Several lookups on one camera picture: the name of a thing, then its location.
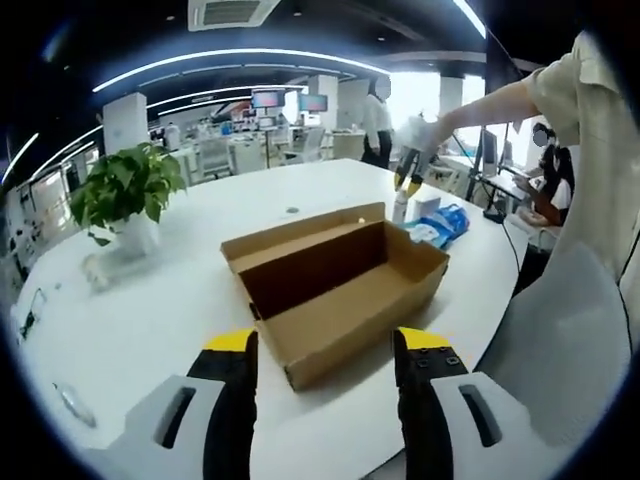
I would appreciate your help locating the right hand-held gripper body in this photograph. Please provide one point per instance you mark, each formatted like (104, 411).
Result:
(420, 136)

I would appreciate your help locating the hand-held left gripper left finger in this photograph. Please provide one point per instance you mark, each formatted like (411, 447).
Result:
(230, 400)

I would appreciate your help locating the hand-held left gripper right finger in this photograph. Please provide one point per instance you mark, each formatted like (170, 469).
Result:
(420, 410)

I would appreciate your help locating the white tube bottle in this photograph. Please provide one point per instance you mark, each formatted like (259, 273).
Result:
(399, 210)

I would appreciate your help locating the blue white wet wipes pack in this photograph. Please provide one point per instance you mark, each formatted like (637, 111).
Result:
(424, 233)

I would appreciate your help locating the blue soft tissue pack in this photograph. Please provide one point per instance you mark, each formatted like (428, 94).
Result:
(451, 222)

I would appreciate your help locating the brown cardboard shoe box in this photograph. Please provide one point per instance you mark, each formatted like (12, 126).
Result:
(350, 320)

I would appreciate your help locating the small white box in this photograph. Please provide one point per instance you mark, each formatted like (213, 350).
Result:
(427, 206)

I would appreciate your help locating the grey oval object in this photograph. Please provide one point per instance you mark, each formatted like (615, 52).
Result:
(75, 405)

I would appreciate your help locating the person's beige shirt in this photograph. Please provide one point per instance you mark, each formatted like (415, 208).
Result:
(590, 150)

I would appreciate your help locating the ceiling air conditioner vent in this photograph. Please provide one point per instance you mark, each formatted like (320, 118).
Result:
(230, 14)

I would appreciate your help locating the green potted plant white pot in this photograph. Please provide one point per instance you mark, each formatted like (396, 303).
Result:
(125, 185)

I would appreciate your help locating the wall monitor screen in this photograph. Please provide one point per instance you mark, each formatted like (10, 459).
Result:
(267, 98)
(313, 103)

